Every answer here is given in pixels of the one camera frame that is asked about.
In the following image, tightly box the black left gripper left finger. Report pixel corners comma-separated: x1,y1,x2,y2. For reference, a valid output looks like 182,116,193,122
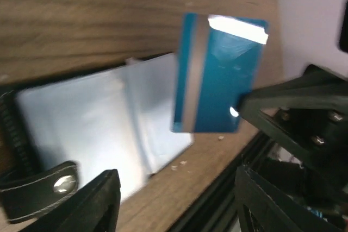
16,168,121,232

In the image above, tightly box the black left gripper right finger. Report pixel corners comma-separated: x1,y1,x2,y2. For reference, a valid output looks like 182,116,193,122
235,166,342,231

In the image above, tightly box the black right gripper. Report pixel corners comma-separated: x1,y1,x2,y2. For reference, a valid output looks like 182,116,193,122
239,65,347,189

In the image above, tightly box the blue card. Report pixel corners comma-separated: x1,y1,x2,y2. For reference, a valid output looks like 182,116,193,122
172,13,269,133

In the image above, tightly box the black leather card holder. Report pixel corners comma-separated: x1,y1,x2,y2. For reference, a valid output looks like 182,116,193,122
1,53,194,224

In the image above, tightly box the black aluminium front rail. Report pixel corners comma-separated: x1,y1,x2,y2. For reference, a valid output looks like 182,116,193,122
168,131,275,232

